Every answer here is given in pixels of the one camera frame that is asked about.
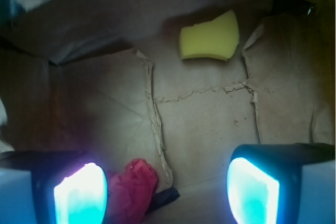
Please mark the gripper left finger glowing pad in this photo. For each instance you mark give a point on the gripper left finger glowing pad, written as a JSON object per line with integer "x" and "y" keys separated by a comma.
{"x": 52, "y": 187}

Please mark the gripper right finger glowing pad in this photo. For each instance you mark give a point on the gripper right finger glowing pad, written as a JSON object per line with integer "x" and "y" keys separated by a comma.
{"x": 282, "y": 183}

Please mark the yellow-green sponge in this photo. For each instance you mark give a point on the yellow-green sponge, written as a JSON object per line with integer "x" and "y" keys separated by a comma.
{"x": 216, "y": 39}

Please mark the crumpled red paper ball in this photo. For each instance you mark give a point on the crumpled red paper ball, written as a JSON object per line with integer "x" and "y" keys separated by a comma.
{"x": 130, "y": 192}

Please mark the brown paper bag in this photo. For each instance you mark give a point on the brown paper bag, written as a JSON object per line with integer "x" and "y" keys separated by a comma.
{"x": 106, "y": 76}

